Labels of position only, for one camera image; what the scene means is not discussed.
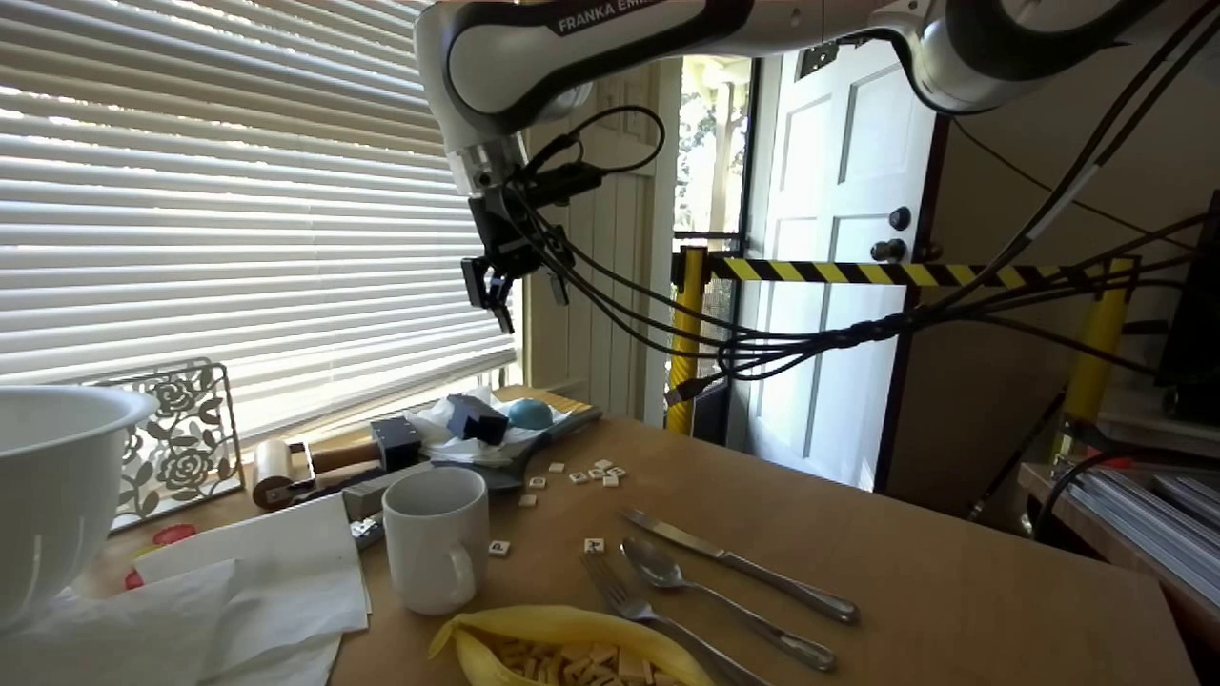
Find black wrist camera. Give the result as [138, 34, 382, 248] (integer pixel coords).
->
[515, 156, 610, 213]

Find silver table knife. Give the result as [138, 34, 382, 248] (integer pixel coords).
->
[620, 506, 861, 627]

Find yellow barrier post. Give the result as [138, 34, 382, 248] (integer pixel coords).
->
[1061, 260, 1139, 431]

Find small black box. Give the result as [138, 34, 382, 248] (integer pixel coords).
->
[369, 414, 426, 474]

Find large white window blinds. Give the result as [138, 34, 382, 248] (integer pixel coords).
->
[0, 0, 525, 443]

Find white panel door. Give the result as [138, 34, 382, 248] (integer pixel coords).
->
[740, 34, 945, 493]

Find patterned metal napkin holder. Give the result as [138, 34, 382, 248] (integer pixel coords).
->
[88, 357, 248, 533]

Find black round base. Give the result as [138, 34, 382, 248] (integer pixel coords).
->
[662, 243, 711, 437]

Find grey stacked books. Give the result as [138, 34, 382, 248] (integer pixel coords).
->
[1061, 457, 1220, 607]

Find white paper napkins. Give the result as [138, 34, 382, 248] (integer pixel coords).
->
[0, 493, 373, 686]

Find yellow black hazard bar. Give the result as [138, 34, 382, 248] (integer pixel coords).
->
[701, 251, 1110, 292]

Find black monitor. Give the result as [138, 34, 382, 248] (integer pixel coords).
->
[1159, 188, 1220, 422]

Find white colander bowl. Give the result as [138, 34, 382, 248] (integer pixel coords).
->
[0, 380, 157, 634]

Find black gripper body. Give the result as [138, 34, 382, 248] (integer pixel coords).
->
[468, 188, 551, 282]

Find wooden roller tool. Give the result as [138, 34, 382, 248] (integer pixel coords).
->
[248, 434, 387, 514]

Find silver spoon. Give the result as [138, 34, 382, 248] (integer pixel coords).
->
[620, 533, 838, 677]

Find blue spoon with black handle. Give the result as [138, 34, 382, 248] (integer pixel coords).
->
[458, 391, 562, 450]

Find white mug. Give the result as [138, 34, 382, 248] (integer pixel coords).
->
[376, 465, 493, 621]

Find silver fork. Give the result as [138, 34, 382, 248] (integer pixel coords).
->
[585, 555, 772, 686]

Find black cable bundle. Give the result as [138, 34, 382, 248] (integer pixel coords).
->
[498, 102, 1220, 412]

